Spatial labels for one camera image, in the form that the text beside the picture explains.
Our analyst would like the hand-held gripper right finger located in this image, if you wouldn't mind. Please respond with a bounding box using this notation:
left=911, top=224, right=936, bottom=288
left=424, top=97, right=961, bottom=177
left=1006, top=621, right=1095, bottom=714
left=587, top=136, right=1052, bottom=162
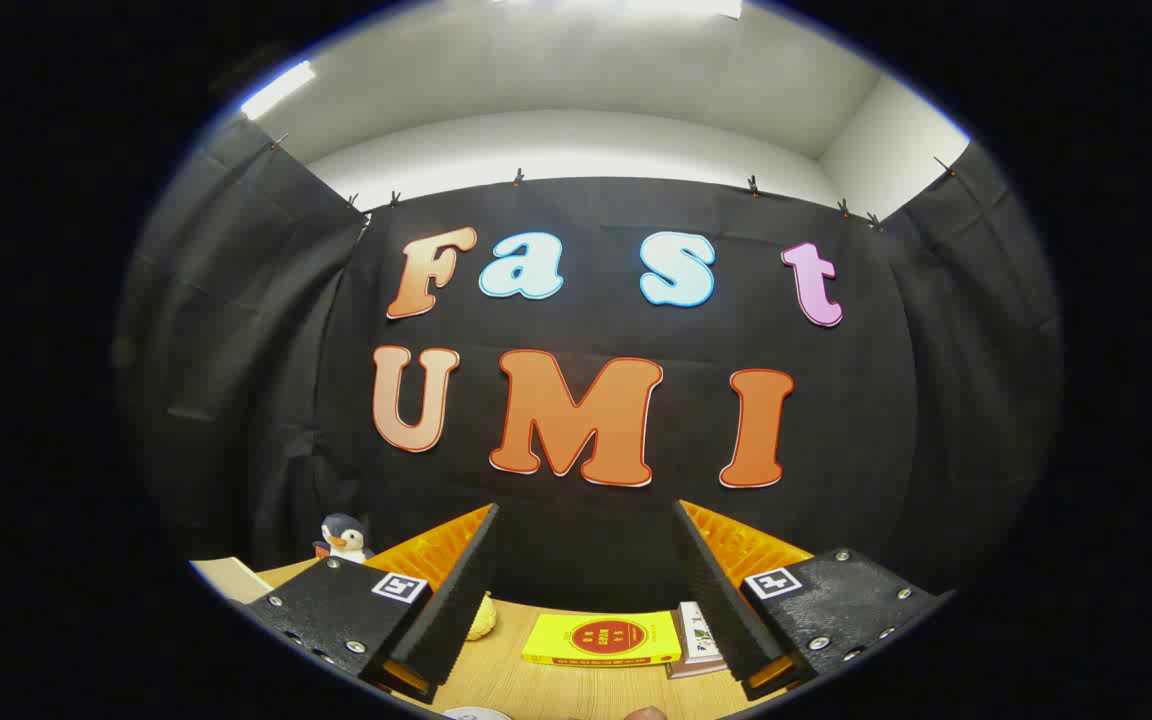
left=673, top=498, right=957, bottom=701

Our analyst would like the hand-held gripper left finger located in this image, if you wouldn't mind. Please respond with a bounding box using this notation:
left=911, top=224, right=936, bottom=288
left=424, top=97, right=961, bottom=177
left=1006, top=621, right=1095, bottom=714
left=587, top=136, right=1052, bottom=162
left=244, top=503, right=500, bottom=704

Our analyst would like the cream fabric storage box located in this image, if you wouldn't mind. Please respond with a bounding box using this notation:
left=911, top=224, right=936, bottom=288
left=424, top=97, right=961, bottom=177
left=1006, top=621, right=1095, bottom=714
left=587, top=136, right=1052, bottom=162
left=191, top=557, right=274, bottom=605

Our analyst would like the white illustrated cover book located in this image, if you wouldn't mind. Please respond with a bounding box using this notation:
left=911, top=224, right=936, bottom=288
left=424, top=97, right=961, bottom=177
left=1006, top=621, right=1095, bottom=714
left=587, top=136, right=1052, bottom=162
left=678, top=601, right=727, bottom=663

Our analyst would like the yellow book red circle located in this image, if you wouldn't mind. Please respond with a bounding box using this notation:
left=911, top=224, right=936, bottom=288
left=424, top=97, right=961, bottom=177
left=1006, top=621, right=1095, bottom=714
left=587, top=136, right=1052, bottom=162
left=521, top=610, right=683, bottom=668

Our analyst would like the blue white penguin plush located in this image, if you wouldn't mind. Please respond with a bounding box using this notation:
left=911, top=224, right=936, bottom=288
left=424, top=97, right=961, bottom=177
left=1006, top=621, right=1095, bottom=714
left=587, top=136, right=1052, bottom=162
left=313, top=513, right=375, bottom=564

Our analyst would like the ceiling light panel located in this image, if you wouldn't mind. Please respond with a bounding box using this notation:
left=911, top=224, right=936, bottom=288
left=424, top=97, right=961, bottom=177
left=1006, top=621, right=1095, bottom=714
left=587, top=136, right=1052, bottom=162
left=241, top=60, right=317, bottom=121

